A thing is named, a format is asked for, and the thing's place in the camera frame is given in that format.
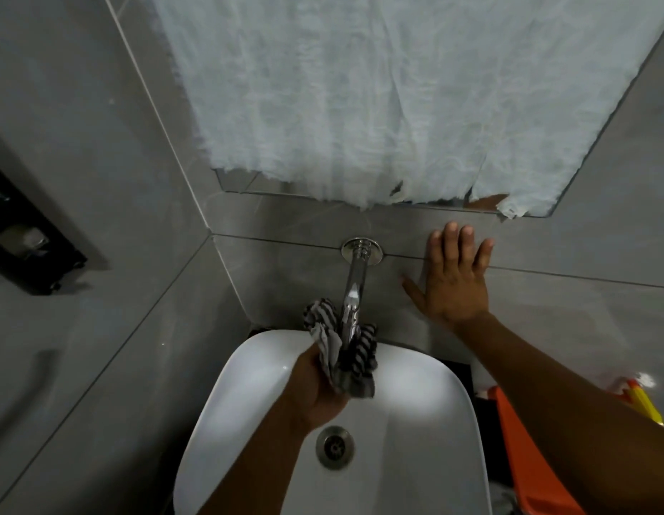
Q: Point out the person's left forearm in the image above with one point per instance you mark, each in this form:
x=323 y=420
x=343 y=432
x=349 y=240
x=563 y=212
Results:
x=259 y=466

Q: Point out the person's right middle finger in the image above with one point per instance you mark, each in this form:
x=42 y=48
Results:
x=451 y=244

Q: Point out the person's right thumb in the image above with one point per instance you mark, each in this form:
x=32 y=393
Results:
x=416 y=294

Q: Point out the wall mirror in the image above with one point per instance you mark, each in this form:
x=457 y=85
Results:
x=385 y=101

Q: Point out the chrome wall faucet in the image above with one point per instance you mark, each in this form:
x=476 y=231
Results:
x=356 y=284

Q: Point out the person's left hand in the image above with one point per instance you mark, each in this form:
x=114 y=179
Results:
x=309 y=386

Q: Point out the person's right little finger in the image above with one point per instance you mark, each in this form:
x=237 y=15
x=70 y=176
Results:
x=484 y=256

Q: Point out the black wall holder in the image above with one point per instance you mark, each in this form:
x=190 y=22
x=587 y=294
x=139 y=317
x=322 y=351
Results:
x=26 y=238

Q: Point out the person's right forearm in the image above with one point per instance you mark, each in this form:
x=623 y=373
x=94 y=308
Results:
x=573 y=423

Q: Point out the yellow spray bottle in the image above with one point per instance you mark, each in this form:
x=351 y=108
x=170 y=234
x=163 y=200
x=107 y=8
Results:
x=645 y=396

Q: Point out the white ceramic sink basin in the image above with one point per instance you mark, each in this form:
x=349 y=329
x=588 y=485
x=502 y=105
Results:
x=396 y=439

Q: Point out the striped grey cleaning cloth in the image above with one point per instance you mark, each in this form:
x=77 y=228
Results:
x=342 y=348

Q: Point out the chrome sink drain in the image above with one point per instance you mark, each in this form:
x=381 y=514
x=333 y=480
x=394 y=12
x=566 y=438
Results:
x=335 y=448

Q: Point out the orange plastic bin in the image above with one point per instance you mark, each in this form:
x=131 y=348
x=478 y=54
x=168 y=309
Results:
x=525 y=461

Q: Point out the person's right hand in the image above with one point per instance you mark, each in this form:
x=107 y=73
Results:
x=452 y=286

